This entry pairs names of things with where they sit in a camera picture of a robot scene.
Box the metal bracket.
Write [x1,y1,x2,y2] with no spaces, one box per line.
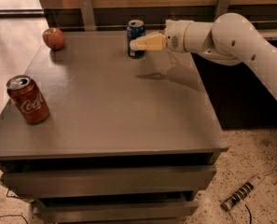
[78,0,96,31]
[214,0,231,20]

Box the grey lower drawer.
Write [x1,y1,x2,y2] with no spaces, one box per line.
[34,202,198,223]

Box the thin metal rail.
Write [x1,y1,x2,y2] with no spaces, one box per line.
[58,20,277,30]

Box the blue pepsi can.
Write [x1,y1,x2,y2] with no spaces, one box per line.
[127,20,145,59]

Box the white power strip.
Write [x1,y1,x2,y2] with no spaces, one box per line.
[221,174,265,212]

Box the left metal bracket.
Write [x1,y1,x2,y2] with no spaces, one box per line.
[78,0,96,31]

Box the grey upper drawer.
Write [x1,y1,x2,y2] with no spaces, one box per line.
[1,165,216,198]

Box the red coke can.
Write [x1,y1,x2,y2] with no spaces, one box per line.
[7,75,49,124]

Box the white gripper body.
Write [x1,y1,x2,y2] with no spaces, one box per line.
[164,20,192,53]

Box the grey drawer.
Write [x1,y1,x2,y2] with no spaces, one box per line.
[34,202,198,223]
[1,165,216,198]

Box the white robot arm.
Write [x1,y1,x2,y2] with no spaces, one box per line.
[130,13,277,101]

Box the grey drawer cabinet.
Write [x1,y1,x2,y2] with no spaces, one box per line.
[0,32,226,224]

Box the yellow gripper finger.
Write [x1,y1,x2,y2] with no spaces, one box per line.
[130,32,166,50]

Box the black floor cable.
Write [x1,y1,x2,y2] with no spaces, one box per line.
[0,189,30,224]

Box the red apple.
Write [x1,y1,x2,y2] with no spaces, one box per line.
[42,27,65,50]

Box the right metal bracket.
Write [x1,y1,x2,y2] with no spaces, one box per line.
[214,0,231,20]

